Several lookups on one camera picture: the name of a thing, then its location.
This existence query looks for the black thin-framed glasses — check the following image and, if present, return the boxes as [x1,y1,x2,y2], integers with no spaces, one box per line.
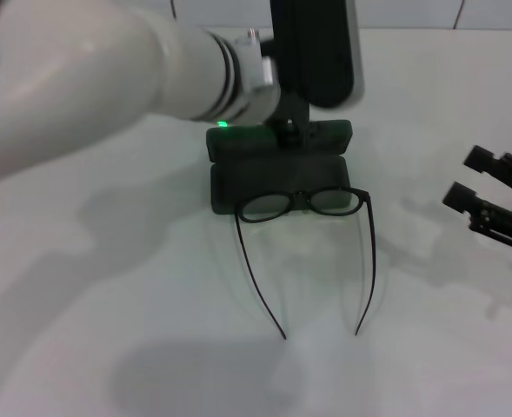
[234,186,375,341]

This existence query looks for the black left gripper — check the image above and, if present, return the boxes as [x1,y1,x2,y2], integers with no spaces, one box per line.
[276,93,322,148]

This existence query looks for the silver camera mount bracket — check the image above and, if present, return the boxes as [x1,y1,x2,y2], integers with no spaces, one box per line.
[236,28,277,90]

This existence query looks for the green glasses case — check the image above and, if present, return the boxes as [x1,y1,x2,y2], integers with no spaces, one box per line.
[206,119,353,215]

